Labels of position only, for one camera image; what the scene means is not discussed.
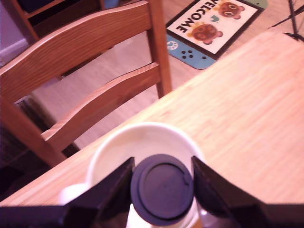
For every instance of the wooden chair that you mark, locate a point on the wooden chair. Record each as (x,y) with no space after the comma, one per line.
(83,35)

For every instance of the black tripod stand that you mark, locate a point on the black tripod stand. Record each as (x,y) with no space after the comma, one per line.
(294,35)

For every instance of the wooden bookshelf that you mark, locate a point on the wooden bookshelf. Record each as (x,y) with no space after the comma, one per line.
(27,22)

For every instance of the illustrated hammock ceramic mug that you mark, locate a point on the illustrated hammock ceramic mug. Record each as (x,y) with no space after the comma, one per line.
(142,140)

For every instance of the welcome doormat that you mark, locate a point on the welcome doormat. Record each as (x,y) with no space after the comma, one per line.
(213,26)

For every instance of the dark brown coffee capsule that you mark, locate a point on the dark brown coffee capsule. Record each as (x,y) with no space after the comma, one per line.
(164,187)

